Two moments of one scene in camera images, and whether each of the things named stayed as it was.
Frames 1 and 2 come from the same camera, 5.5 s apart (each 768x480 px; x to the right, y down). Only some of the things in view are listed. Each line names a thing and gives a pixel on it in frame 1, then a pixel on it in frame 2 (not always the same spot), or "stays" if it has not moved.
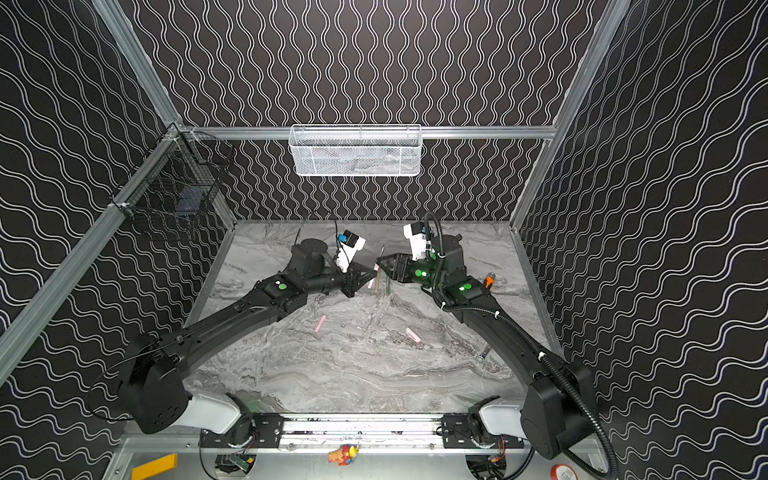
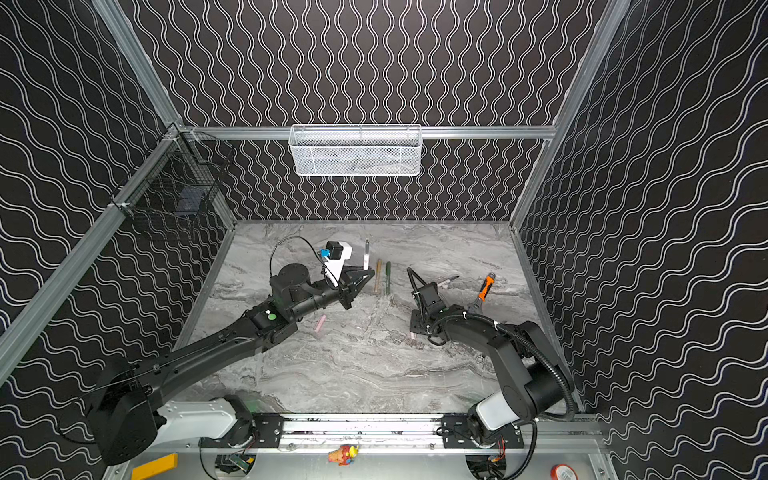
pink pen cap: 320,323 stays
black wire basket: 179,180 stays
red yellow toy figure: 344,455 stays
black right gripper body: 408,267 to 428,298
